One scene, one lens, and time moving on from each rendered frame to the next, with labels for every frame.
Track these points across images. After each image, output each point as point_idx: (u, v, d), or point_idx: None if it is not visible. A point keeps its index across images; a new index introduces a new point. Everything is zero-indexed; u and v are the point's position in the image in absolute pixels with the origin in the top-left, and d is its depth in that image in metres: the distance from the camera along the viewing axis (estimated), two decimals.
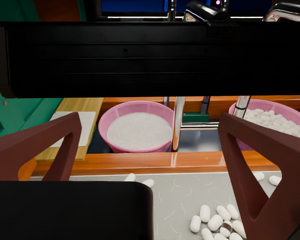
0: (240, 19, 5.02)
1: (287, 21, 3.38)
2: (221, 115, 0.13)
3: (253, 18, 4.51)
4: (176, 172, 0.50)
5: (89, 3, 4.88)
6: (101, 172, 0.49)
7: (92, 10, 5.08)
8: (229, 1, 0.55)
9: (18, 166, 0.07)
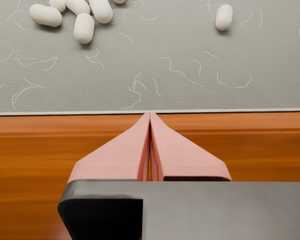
0: None
1: None
2: (149, 115, 0.13)
3: None
4: None
5: None
6: None
7: None
8: None
9: (143, 166, 0.07)
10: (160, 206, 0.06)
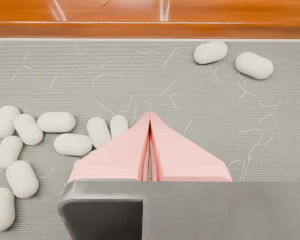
0: None
1: None
2: (149, 115, 0.13)
3: None
4: (35, 37, 0.22)
5: None
6: None
7: None
8: None
9: (143, 166, 0.07)
10: (160, 206, 0.06)
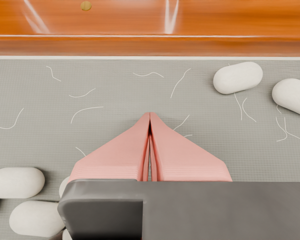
0: None
1: None
2: (149, 115, 0.13)
3: None
4: None
5: None
6: None
7: None
8: None
9: (143, 166, 0.07)
10: (160, 206, 0.06)
